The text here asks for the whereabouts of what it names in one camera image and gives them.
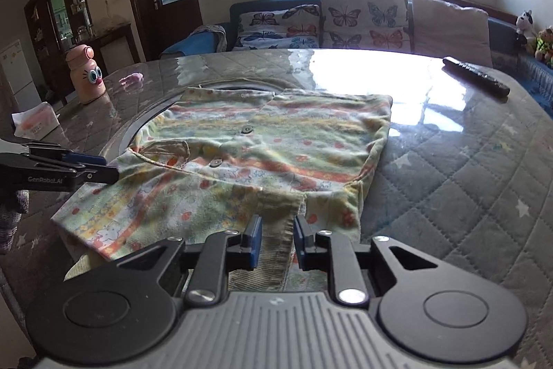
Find dark wooden side table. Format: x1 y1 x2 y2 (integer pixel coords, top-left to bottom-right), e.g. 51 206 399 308
93 23 137 81

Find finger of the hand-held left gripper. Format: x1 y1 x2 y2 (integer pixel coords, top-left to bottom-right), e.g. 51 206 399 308
75 164 120 185
19 143 107 167

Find square butterfly print cushion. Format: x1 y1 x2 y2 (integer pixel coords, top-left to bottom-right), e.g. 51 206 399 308
320 0 411 52

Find plain white pillow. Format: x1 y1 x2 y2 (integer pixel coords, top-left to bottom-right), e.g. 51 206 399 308
410 0 494 68

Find long butterfly print cushion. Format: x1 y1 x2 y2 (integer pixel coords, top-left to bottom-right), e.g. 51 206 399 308
233 4 322 52

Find white refrigerator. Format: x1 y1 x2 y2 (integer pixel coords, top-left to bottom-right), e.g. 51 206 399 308
0 39 42 113

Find dark blue sofa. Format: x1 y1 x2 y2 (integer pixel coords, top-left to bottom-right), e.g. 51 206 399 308
160 0 553 114

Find floral yellow green shirt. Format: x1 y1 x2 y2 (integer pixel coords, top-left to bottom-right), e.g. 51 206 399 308
51 86 394 293

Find black remote control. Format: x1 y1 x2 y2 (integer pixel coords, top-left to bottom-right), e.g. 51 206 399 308
443 56 511 96

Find pink cartoon face bottle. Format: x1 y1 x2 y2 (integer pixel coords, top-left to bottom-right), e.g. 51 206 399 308
65 45 107 105

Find grey crumpled cloth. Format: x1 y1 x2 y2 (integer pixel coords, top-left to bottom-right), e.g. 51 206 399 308
190 24 228 52

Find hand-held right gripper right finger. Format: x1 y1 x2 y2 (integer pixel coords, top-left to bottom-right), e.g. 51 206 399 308
294 215 439 306

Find dark wooden display cabinet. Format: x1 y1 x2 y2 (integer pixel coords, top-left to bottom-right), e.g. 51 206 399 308
24 0 94 93

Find brown bear plush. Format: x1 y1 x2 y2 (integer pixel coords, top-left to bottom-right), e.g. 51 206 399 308
535 27 553 68

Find black white cow plush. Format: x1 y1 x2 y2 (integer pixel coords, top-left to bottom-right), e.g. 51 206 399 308
516 10 537 46

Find pink white tissue pack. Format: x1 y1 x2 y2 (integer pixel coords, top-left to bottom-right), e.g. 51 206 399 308
12 101 59 139

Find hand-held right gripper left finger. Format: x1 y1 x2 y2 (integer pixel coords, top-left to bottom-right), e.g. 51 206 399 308
112 214 263 307

